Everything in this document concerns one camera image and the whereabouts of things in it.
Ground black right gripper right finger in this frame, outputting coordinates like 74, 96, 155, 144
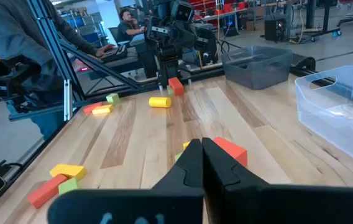
201, 137, 353, 224

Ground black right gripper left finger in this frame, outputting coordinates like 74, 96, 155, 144
47, 138, 204, 224

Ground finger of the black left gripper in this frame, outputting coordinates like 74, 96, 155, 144
160, 30, 179, 62
178, 30, 196, 62

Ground red rectangular wooden block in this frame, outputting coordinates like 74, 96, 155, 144
27, 173, 69, 210
82, 101, 103, 114
167, 77, 185, 97

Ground yellow wooden cylinder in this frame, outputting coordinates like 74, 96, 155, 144
148, 96, 172, 109

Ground red thick wooden block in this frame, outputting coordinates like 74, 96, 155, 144
213, 136, 249, 168

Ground yellow rectangular wooden block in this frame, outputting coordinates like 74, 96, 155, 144
91, 104, 114, 116
49, 163, 88, 182

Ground person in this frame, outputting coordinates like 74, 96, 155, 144
116, 7, 147, 44
0, 0, 117, 141

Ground dark grey side desk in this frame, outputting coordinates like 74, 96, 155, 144
73, 45, 153, 79

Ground red tool cabinet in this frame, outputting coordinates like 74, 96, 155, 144
188, 0, 249, 17

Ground black keyboard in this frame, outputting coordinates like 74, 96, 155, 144
100, 44, 129, 63

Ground dark grey plastic bin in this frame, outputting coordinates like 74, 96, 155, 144
221, 45, 294, 91

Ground metal storage shelf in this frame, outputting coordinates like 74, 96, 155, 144
60, 7, 109, 48

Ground black equipment case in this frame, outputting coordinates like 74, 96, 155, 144
263, 15, 288, 43

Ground clear plastic bin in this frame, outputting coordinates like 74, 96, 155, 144
294, 64, 353, 172

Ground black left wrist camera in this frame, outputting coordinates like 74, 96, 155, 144
170, 0, 195, 25

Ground silver frame bracket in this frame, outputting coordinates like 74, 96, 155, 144
63, 78, 73, 123

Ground yellow cable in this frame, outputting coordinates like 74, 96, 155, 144
289, 8, 306, 45

